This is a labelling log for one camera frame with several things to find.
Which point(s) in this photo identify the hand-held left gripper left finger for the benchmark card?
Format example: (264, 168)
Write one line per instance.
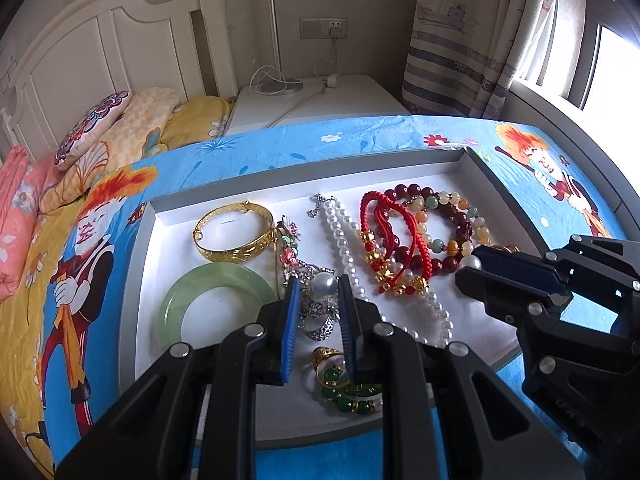
(290, 330)

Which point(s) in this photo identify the slim silver desk lamp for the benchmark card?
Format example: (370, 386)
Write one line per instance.
(271, 30)

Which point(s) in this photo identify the pink floral quilt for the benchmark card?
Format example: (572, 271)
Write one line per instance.
(20, 220)

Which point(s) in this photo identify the yellow floral bed sheet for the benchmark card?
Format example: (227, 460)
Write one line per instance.
(25, 360)

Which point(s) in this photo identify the dark framed window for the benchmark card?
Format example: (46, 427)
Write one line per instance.
(590, 35)

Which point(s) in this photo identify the blue cartoon printed blanket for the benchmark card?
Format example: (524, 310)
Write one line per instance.
(320, 132)

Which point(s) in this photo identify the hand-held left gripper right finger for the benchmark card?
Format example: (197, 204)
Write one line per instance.
(347, 330)

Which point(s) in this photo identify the white wooden headboard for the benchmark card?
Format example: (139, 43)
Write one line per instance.
(100, 50)

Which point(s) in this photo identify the grey cardboard tray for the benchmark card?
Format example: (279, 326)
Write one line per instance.
(225, 280)

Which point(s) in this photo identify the gold bangle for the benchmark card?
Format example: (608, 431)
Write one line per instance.
(235, 252)

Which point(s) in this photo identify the printed curtain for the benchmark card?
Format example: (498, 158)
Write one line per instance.
(460, 35)

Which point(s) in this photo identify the yellow fan-print pillow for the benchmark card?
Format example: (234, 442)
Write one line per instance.
(135, 120)

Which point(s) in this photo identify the white nightstand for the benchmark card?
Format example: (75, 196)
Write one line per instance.
(345, 105)

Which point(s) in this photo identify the wall socket panel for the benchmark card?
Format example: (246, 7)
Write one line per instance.
(322, 27)

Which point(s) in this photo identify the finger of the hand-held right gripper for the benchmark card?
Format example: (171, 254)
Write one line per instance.
(530, 272)
(500, 300)

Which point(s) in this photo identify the green jade bangle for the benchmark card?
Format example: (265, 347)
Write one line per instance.
(172, 310)

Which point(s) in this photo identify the embroidered floral pillow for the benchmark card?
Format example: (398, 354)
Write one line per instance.
(90, 127)

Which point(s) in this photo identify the silver pearl brooch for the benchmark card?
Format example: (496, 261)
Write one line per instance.
(320, 285)

